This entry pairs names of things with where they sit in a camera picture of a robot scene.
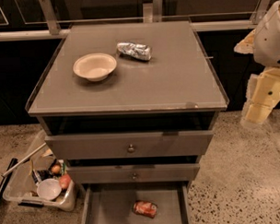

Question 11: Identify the bottom open grey drawer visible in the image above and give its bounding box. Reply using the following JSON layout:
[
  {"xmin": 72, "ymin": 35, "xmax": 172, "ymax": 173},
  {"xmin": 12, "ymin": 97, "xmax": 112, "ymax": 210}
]
[{"xmin": 81, "ymin": 182, "xmax": 191, "ymax": 224}]

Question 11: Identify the white paper bowl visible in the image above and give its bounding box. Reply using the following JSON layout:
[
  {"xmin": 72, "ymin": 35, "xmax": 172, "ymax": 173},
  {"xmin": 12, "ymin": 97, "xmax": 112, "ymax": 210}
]
[{"xmin": 73, "ymin": 53, "xmax": 117, "ymax": 81}]

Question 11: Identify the red coke can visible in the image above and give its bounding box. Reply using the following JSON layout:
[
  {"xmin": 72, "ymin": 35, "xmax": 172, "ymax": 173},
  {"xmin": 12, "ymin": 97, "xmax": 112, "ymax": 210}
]
[{"xmin": 133, "ymin": 200, "xmax": 158, "ymax": 218}]

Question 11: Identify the orange fruit in bin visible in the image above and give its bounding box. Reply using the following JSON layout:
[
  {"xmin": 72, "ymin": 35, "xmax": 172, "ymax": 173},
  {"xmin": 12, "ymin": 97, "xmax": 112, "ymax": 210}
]
[{"xmin": 51, "ymin": 165, "xmax": 61, "ymax": 175}]

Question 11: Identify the silver foil chip bag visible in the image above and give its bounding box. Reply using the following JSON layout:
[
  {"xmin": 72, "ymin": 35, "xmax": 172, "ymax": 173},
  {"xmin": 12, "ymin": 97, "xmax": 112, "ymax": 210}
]
[{"xmin": 116, "ymin": 41, "xmax": 152, "ymax": 61}]

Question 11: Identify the clear plastic storage bin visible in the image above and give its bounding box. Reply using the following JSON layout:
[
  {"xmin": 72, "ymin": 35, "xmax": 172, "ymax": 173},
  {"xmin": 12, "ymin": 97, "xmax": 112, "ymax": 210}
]
[{"xmin": 0, "ymin": 128, "xmax": 79, "ymax": 215}]

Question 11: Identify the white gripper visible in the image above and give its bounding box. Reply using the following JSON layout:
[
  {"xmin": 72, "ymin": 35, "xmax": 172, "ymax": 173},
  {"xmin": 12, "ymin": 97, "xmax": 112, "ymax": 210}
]
[{"xmin": 234, "ymin": 29, "xmax": 280, "ymax": 126}]

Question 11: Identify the red apple in bin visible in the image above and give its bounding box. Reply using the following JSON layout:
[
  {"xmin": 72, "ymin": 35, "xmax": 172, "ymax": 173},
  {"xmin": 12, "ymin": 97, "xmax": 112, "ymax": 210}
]
[{"xmin": 59, "ymin": 173, "xmax": 72, "ymax": 189}]

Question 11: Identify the middle grey drawer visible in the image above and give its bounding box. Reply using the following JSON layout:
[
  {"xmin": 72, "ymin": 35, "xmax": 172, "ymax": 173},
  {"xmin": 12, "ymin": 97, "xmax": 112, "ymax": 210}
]
[{"xmin": 67, "ymin": 163, "xmax": 200, "ymax": 184}]

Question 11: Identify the metal window rail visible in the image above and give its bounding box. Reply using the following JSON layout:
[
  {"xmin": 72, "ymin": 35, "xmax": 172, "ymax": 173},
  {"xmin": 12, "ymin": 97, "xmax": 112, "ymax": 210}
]
[{"xmin": 0, "ymin": 0, "xmax": 277, "ymax": 41}]

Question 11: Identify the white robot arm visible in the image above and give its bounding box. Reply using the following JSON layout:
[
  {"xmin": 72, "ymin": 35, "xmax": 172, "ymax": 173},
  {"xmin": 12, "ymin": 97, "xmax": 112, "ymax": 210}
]
[{"xmin": 234, "ymin": 0, "xmax": 280, "ymax": 126}]

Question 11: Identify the dark packet in bin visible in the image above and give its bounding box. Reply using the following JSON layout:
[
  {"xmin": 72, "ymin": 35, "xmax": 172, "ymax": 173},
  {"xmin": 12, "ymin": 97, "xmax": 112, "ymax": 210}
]
[{"xmin": 31, "ymin": 170, "xmax": 53, "ymax": 185}]

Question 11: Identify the white bowl in bin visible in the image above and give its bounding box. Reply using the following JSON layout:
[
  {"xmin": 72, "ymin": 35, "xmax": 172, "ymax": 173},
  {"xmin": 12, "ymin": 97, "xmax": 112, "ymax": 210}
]
[{"xmin": 37, "ymin": 179, "xmax": 62, "ymax": 201}]

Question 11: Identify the grey drawer cabinet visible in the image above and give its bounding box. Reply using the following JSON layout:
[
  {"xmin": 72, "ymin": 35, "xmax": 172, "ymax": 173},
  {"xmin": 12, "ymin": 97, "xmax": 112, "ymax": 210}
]
[{"xmin": 22, "ymin": 18, "xmax": 234, "ymax": 224}]

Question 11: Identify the top grey drawer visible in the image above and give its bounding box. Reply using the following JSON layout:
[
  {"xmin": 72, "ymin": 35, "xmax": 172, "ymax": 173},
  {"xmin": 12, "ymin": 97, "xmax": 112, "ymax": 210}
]
[{"xmin": 45, "ymin": 131, "xmax": 214, "ymax": 159}]

